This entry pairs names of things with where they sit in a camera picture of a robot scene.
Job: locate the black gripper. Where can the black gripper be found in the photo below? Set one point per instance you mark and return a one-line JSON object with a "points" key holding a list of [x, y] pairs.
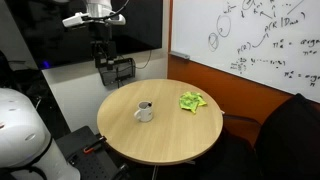
{"points": [[104, 50]]}

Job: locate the black marker pen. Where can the black marker pen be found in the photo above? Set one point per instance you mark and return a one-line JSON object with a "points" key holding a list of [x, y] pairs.
{"points": [[149, 104]]}

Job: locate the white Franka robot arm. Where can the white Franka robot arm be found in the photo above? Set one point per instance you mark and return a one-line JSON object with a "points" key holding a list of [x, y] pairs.
{"points": [[96, 6]]}

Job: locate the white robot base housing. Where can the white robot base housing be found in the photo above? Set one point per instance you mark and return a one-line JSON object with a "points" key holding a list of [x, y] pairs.
{"points": [[20, 133]]}

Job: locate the white ceramic mug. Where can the white ceramic mug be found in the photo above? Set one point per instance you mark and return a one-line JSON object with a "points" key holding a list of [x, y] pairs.
{"points": [[145, 115]]}

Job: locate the crumpled yellow-green cloth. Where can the crumpled yellow-green cloth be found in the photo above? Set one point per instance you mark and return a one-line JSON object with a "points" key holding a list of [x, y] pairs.
{"points": [[190, 101]]}

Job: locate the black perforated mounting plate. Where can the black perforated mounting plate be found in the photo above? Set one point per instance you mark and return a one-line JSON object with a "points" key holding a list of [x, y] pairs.
{"points": [[83, 163]]}

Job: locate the whiteboard with handwriting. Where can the whiteboard with handwriting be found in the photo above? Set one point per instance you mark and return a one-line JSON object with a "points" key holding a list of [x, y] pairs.
{"points": [[206, 20]]}

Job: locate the metal table leg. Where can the metal table leg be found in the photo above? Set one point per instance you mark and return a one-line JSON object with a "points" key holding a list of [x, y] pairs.
{"points": [[155, 173]]}

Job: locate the black office chair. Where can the black office chair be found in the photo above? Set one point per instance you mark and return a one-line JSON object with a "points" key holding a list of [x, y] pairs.
{"points": [[290, 140]]}

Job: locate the large black wall monitor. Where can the large black wall monitor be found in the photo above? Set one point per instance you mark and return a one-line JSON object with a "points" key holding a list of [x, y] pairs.
{"points": [[43, 36]]}

